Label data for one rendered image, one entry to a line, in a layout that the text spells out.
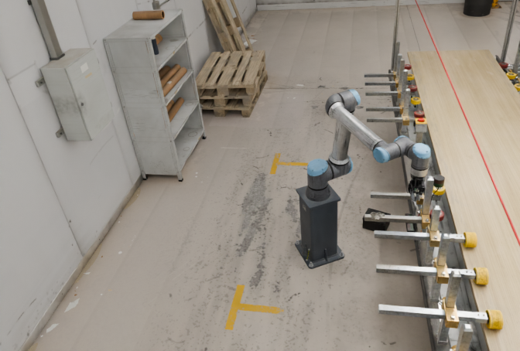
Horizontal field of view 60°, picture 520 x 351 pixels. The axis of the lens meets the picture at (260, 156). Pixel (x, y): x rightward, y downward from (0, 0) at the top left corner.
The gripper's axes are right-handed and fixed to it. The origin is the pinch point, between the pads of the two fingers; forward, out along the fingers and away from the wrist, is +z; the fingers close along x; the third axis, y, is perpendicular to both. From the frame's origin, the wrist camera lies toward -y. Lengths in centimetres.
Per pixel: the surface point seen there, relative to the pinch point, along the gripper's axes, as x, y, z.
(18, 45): -256, -42, -84
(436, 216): 7.7, 22.5, -7.0
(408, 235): -5.7, 26.1, 4.6
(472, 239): 26.4, 27.5, 3.6
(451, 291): 7, 73, -7
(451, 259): 24.0, 8.6, 38.6
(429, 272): 2, 51, 5
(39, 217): -256, 2, 29
